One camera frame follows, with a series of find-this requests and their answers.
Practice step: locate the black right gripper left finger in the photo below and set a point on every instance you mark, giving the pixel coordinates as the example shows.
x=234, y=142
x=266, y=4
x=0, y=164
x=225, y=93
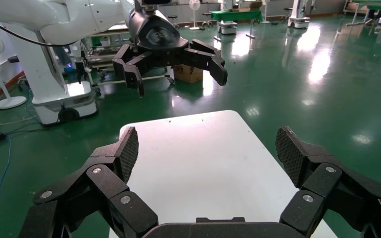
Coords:
x=105, y=177

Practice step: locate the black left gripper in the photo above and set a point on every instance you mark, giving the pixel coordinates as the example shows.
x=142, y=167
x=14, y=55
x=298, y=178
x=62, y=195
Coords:
x=154, y=33

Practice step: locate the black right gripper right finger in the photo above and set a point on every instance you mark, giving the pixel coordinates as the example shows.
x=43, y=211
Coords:
x=322, y=184

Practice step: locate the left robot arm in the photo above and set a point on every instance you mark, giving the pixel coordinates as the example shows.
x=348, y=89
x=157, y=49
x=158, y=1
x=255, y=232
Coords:
x=62, y=19

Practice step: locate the small brown carton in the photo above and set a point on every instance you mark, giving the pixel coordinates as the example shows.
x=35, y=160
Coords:
x=189, y=75

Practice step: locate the black round stool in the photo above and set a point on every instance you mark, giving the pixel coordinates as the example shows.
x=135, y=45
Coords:
x=207, y=14
x=173, y=17

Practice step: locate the metal wheeled cart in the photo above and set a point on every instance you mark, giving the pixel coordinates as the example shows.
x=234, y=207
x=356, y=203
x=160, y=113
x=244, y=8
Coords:
x=101, y=60

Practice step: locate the small white mobile base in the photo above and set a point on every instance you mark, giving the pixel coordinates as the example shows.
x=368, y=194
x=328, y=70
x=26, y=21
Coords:
x=227, y=28

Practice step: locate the green cloth covered table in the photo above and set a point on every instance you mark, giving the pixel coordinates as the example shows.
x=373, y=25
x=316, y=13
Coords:
x=379, y=5
x=236, y=15

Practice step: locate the white robot torso and base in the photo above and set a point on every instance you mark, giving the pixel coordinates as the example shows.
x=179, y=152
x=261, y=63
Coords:
x=42, y=75

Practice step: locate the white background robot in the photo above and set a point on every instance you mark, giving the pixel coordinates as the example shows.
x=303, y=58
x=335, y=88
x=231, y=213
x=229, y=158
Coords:
x=298, y=21

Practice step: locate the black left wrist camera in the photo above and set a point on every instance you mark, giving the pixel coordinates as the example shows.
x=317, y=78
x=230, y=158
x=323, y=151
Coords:
x=156, y=2

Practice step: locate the white pedestal fan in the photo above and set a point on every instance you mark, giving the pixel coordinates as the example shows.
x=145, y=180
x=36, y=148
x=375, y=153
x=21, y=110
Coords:
x=11, y=102
x=194, y=5

